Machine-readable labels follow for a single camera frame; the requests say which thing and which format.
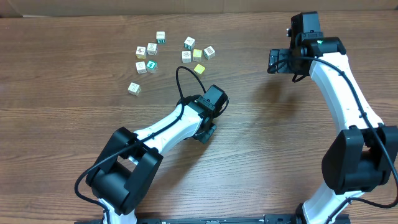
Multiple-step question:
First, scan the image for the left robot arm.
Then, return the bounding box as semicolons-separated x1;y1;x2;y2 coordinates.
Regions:
86;85;228;223

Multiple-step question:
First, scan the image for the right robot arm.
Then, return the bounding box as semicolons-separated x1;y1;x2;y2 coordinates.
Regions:
267;12;397;223

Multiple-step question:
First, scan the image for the yellow block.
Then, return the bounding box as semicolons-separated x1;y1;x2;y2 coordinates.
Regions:
194;63;206;78
192;49;203;62

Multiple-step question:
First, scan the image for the white block green side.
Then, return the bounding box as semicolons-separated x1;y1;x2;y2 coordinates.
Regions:
203;46;216;60

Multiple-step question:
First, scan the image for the yellow top block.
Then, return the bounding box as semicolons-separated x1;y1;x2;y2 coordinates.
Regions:
192;49;203;62

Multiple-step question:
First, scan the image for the plain block red drawing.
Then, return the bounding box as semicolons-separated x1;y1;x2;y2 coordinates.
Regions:
182;50;192;63

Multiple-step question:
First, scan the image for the green number 4 block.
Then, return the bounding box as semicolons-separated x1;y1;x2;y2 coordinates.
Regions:
146;60;158;73

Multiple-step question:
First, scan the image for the plain block letter T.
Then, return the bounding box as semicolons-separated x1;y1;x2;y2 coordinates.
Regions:
127;82;141;96

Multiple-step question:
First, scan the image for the white block teal side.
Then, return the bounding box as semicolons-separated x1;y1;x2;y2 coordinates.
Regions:
183;37;196;50

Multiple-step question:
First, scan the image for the plain wooden block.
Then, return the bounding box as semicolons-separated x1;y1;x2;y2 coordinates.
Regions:
136;61;147;74

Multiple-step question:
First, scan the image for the plain block K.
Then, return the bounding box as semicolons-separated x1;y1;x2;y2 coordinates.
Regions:
147;43;158;55

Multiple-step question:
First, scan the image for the block with red picture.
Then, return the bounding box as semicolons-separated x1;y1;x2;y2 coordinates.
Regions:
136;46;147;59

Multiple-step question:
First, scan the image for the block with teal side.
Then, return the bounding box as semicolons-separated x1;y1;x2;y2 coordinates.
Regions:
156;31;166;44

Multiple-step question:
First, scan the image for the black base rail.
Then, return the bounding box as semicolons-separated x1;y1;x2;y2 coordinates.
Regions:
74;213;351;224

